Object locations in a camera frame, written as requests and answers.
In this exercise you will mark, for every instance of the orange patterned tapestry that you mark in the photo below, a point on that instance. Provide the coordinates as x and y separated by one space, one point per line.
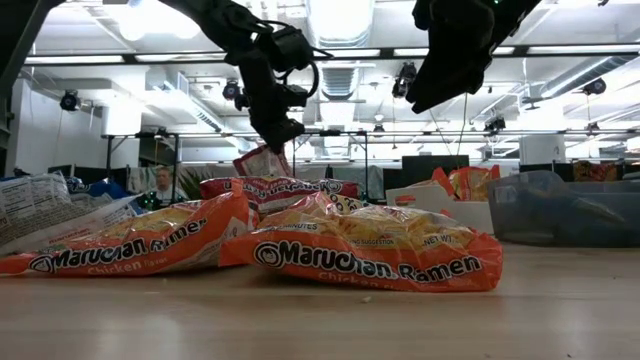
595 171

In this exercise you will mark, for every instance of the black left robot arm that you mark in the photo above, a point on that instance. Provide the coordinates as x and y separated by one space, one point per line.
215 20

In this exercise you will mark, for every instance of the white plastic bin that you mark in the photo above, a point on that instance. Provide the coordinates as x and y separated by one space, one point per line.
450 215

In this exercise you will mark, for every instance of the white wall cabinet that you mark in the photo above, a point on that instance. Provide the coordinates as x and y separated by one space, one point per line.
122 120

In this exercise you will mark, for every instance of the red Maruchan ramen pack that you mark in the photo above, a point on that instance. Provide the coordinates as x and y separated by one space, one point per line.
260 165
280 192

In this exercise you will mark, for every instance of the black ceiling spotlight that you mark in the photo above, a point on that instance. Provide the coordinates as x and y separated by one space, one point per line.
595 86
231 91
70 101
495 124
404 80

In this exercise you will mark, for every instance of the white box unit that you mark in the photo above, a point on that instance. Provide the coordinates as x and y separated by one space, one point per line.
542 149

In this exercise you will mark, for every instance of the black device green lights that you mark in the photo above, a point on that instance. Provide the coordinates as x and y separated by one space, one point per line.
149 201

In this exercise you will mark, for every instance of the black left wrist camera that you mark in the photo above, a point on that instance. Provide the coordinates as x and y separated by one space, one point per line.
292 47

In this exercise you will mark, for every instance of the grey plastic bin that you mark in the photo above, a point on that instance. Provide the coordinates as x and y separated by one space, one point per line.
550 220

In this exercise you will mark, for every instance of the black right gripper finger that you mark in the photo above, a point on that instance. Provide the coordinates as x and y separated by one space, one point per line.
455 65

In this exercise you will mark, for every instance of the orange Maruchan chicken ramen pack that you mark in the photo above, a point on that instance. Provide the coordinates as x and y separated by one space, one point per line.
472 182
350 260
442 182
125 250

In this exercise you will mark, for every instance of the person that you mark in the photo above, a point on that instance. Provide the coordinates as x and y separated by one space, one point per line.
164 190

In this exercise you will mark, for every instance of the grey air duct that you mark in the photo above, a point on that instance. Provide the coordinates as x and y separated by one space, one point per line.
590 70

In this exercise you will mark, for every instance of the white air duct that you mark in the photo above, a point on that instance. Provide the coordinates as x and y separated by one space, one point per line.
340 25

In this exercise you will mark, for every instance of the black pipe rack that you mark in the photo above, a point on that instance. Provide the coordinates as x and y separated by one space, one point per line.
175 150

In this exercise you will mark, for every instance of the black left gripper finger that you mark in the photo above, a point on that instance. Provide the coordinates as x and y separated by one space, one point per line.
281 137

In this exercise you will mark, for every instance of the black overhead frame beam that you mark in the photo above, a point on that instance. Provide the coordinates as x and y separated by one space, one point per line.
360 52

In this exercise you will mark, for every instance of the blue Maruchan ramen pack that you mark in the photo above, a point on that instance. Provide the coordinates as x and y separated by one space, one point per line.
107 190
40 210

